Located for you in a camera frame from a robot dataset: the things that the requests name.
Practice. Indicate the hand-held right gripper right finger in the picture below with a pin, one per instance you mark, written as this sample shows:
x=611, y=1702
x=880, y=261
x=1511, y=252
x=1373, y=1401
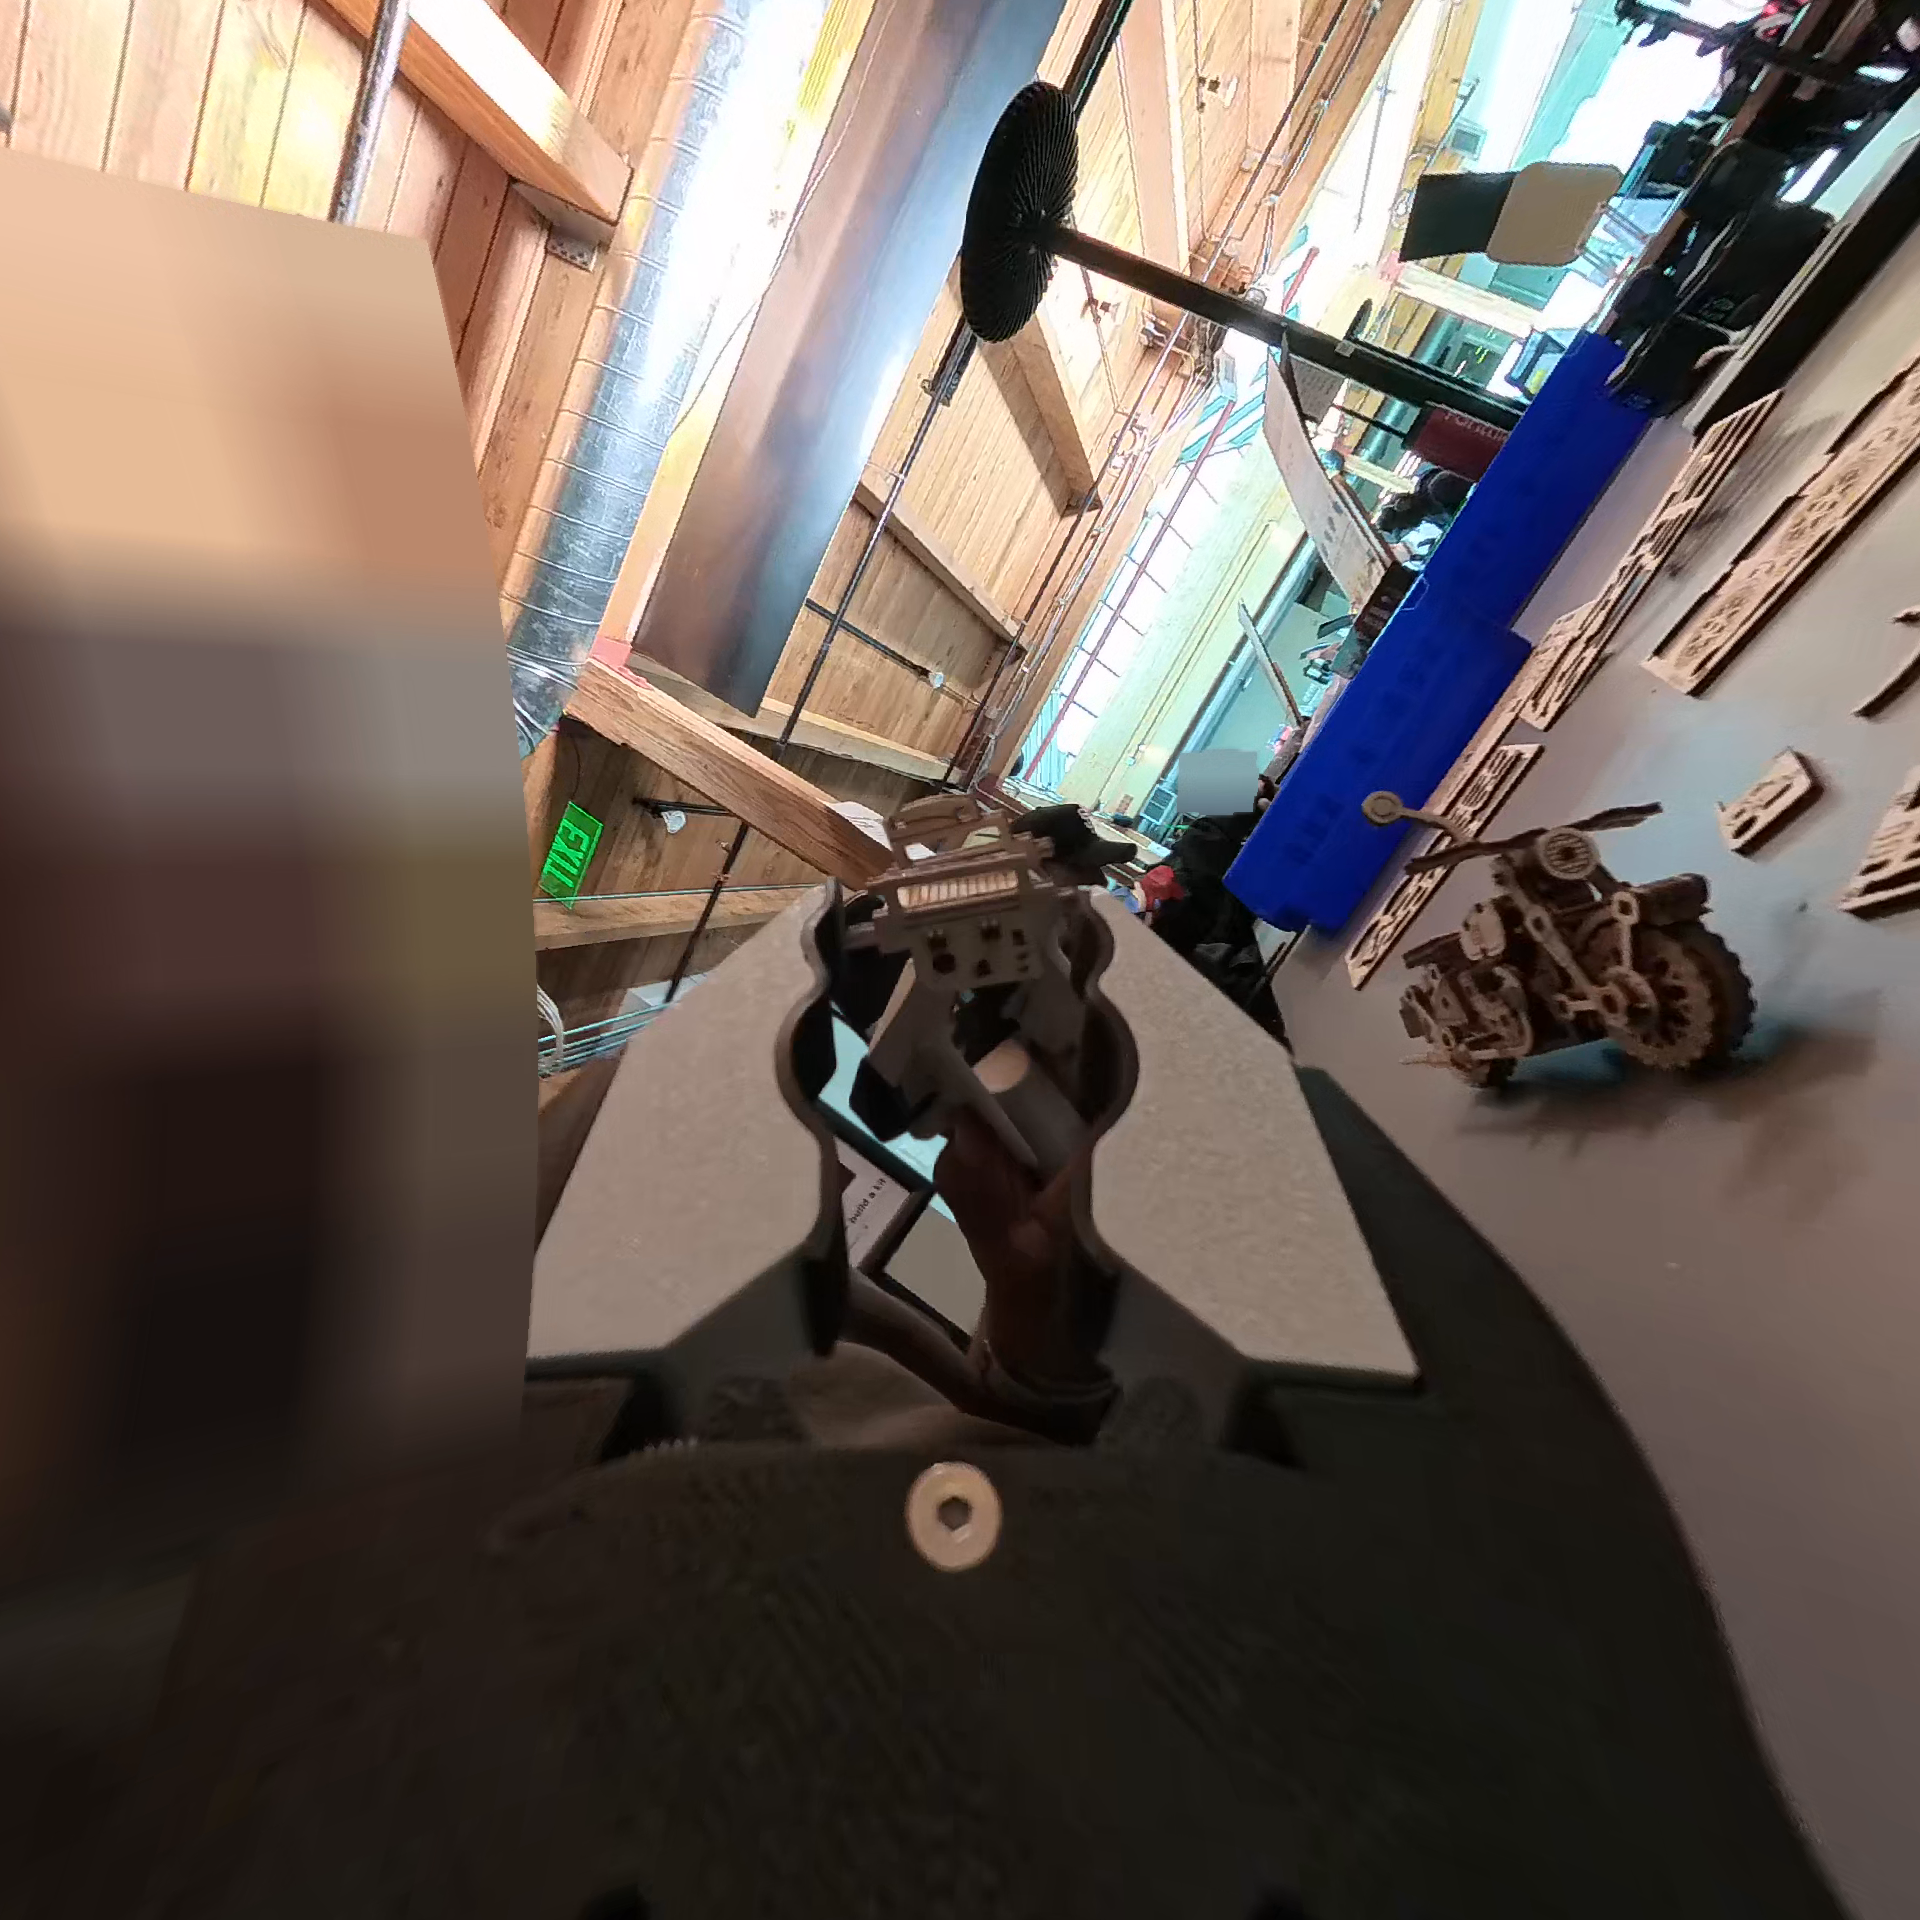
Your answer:
x=1245, y=1201

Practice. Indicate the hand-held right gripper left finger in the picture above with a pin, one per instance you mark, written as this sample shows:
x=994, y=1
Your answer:
x=674, y=1184

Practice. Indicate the small wooden model part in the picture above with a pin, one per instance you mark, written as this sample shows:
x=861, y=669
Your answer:
x=974, y=908

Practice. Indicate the grey desk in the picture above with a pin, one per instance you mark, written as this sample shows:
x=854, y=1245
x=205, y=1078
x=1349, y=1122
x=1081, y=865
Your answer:
x=1650, y=1276

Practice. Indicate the person's left hand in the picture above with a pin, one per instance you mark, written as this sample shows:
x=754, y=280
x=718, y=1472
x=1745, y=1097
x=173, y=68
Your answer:
x=1037, y=1276

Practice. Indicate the green exit sign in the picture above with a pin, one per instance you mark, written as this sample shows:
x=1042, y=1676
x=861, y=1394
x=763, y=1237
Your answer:
x=567, y=856

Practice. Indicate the wooden motorcycle model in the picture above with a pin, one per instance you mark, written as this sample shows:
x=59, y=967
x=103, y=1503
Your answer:
x=1559, y=974

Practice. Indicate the small wooden puzzle piece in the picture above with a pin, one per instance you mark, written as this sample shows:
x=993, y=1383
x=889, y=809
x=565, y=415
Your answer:
x=1893, y=661
x=1769, y=804
x=1886, y=848

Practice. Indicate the white hanging banner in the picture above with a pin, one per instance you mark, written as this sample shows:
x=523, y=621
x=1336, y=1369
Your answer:
x=1319, y=481

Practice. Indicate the large wooden puzzle sheet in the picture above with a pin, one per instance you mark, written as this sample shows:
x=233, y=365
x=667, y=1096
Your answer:
x=1799, y=556

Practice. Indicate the black monitor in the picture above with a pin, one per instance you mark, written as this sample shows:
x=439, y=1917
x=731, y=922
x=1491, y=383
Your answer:
x=1447, y=218

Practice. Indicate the black disc on pole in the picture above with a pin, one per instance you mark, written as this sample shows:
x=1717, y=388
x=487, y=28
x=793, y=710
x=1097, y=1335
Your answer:
x=1018, y=212

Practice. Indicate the black machine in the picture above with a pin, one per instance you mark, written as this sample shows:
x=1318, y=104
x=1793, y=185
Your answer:
x=1723, y=255

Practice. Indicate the silver metal duct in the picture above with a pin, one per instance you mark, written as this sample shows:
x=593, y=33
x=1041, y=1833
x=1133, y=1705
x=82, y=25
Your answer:
x=630, y=376

